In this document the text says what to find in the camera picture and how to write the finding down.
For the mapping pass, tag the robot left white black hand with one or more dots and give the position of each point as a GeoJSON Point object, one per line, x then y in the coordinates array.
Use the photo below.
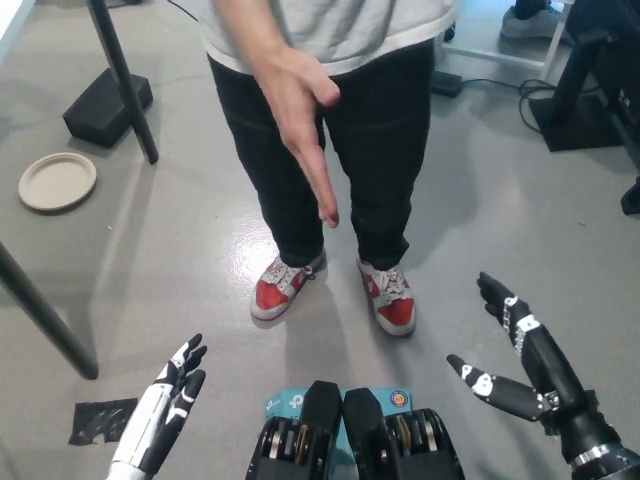
{"type": "Point", "coordinates": [150, 415]}

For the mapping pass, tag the person's bare right hand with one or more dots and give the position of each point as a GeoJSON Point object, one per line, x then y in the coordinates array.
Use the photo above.
{"type": "Point", "coordinates": [295, 95]}

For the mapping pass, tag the robot right black hand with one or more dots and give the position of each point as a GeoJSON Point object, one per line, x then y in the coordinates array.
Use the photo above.
{"type": "Point", "coordinates": [555, 365]}

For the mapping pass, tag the person grey shirt black trousers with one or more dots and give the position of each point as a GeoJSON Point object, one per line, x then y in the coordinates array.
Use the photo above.
{"type": "Point", "coordinates": [380, 150]}

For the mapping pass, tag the robot left black torso block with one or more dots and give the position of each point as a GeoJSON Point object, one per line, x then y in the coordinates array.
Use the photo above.
{"type": "Point", "coordinates": [320, 400]}

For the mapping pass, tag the robot black torso block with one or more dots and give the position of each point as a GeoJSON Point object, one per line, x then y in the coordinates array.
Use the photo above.
{"type": "Point", "coordinates": [365, 415]}
{"type": "Point", "coordinates": [320, 400]}

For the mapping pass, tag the robot right black torso block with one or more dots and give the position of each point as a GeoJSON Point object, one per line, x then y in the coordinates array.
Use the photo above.
{"type": "Point", "coordinates": [365, 415]}

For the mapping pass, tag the black tape patch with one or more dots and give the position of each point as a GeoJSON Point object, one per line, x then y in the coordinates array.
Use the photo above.
{"type": "Point", "coordinates": [100, 420]}

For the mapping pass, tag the teal TP-Link box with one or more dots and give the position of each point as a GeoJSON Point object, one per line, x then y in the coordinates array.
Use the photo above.
{"type": "Point", "coordinates": [285, 402]}

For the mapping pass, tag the thick black table leg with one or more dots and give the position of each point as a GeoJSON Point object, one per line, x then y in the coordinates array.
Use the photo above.
{"type": "Point", "coordinates": [45, 310]}

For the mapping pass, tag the black power adapter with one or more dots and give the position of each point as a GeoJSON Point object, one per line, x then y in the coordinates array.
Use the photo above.
{"type": "Point", "coordinates": [445, 84]}

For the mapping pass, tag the thin black table leg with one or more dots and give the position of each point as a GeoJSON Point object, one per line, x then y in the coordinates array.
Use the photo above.
{"type": "Point", "coordinates": [125, 80]}

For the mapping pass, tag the red white right sneaker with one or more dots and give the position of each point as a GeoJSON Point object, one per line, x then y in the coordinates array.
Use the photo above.
{"type": "Point", "coordinates": [275, 295]}

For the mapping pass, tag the red white sneaker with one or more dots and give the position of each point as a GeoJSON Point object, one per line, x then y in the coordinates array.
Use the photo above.
{"type": "Point", "coordinates": [275, 295]}
{"type": "Point", "coordinates": [392, 305]}

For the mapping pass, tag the red white left sneaker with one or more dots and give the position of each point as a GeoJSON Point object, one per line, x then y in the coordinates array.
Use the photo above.
{"type": "Point", "coordinates": [392, 305]}

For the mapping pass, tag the black equipment foot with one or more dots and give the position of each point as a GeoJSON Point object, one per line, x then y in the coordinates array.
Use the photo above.
{"type": "Point", "coordinates": [631, 197]}

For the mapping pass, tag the black foam block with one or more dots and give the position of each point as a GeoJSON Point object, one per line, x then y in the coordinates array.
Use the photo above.
{"type": "Point", "coordinates": [100, 110]}

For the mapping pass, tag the grey sneaker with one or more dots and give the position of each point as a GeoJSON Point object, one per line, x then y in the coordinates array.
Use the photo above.
{"type": "Point", "coordinates": [522, 25]}

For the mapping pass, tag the black stand with base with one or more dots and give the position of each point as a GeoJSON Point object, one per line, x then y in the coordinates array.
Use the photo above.
{"type": "Point", "coordinates": [580, 120]}

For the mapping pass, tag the beige paper plate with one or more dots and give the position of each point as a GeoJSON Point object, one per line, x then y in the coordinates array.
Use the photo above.
{"type": "Point", "coordinates": [57, 182]}

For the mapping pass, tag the white table frame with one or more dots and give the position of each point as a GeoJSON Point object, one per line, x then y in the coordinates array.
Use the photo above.
{"type": "Point", "coordinates": [495, 56]}

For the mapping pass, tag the black equipment frame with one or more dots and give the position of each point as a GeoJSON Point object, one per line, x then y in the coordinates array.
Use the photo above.
{"type": "Point", "coordinates": [625, 135]}

